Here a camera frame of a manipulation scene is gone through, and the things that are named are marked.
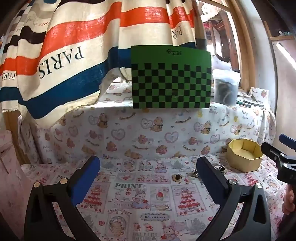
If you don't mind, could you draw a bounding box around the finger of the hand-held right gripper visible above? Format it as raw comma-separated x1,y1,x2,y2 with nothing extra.
279,134,296,151
261,142,296,186

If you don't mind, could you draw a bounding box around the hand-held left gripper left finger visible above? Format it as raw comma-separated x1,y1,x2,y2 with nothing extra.
24,156,101,241

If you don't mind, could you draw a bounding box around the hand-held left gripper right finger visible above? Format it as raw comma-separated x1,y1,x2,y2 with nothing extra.
196,156,271,241

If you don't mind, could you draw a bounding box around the yellow octagonal box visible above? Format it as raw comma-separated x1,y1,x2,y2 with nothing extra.
226,138,263,173

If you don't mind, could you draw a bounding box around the person's right hand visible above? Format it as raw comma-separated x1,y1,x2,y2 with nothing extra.
282,185,296,216

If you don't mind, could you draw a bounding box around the pale wooden board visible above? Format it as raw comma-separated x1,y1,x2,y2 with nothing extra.
270,36,296,145

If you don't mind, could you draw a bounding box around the silver phone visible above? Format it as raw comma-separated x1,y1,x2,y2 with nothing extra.
243,98,264,108

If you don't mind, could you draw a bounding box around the strawberry print cloth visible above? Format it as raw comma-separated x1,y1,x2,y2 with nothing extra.
21,153,288,241

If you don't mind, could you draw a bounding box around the bear print tablecloth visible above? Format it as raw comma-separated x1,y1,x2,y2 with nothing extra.
21,76,277,165

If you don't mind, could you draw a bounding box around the clear plastic lidded container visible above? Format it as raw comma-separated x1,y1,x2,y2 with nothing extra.
212,69,241,106

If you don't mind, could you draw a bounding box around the white plastic bag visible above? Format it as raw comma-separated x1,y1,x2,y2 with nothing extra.
210,54,233,70

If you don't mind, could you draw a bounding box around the green black checkered board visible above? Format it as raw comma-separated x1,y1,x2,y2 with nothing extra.
131,45,213,109

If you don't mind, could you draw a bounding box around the striped printed cloth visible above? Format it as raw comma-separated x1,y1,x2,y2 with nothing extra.
0,0,206,129

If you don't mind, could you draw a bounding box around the wooden window frame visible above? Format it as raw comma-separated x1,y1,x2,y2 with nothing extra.
220,0,256,91

